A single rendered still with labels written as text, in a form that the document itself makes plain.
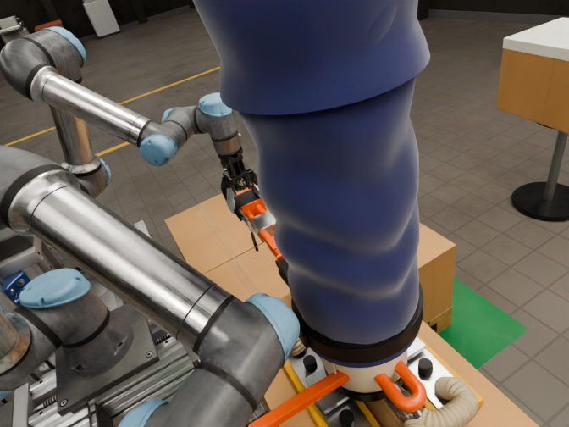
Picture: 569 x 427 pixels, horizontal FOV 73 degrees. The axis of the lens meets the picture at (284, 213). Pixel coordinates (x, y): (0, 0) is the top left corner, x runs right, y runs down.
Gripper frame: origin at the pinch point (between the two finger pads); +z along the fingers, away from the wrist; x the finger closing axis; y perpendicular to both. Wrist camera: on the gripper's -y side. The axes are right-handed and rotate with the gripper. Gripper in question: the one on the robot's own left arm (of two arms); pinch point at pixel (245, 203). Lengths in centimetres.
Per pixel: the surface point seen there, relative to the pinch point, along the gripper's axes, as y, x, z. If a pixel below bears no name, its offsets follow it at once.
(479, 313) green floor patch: 16, 92, 108
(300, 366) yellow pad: 52, -11, 11
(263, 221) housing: 14.2, 0.2, -1.3
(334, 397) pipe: 63, -9, 8
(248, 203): 3.9, -0.1, -2.1
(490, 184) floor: -56, 184, 108
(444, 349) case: 65, 17, 13
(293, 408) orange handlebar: 65, -17, 0
